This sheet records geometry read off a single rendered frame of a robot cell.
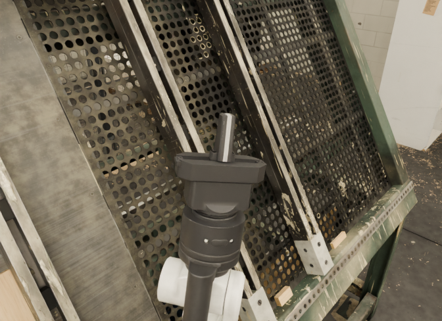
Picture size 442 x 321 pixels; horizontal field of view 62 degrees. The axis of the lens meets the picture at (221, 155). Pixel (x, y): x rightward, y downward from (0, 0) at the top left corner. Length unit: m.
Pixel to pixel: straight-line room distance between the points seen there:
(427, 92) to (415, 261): 1.81
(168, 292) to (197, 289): 0.07
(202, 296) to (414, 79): 3.72
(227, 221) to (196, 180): 0.07
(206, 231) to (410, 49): 3.67
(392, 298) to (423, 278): 0.30
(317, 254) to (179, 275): 0.76
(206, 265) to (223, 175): 0.12
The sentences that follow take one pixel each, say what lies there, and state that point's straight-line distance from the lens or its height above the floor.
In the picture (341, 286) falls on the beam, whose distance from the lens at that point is 1.38.
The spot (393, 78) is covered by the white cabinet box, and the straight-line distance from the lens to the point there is 4.13.
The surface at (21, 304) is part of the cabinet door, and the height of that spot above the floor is 1.24.
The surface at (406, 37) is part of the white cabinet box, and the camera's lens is 4.02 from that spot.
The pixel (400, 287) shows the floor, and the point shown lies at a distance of 2.65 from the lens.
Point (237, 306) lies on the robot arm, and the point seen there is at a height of 1.40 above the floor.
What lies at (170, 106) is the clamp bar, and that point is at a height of 1.48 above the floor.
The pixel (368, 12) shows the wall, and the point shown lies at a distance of 5.65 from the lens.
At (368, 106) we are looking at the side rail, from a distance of 1.74.
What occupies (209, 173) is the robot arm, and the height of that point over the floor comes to 1.58.
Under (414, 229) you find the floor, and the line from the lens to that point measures 3.12.
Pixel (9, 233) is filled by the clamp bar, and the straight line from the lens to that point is 0.77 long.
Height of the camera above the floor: 1.84
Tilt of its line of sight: 30 degrees down
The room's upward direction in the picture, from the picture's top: straight up
